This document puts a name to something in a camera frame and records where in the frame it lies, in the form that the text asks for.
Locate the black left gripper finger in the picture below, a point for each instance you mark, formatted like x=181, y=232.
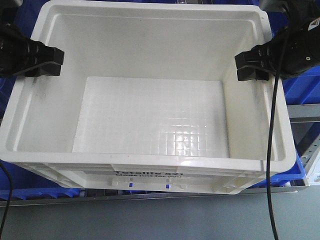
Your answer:
x=51, y=55
x=45, y=70

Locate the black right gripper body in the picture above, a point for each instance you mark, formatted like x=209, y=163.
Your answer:
x=295, y=49

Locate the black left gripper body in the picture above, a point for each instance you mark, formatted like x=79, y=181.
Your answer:
x=18, y=53

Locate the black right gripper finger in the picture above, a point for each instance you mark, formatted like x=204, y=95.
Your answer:
x=247, y=74
x=249, y=59

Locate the white plastic tote bin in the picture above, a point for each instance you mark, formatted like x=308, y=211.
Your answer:
x=147, y=99

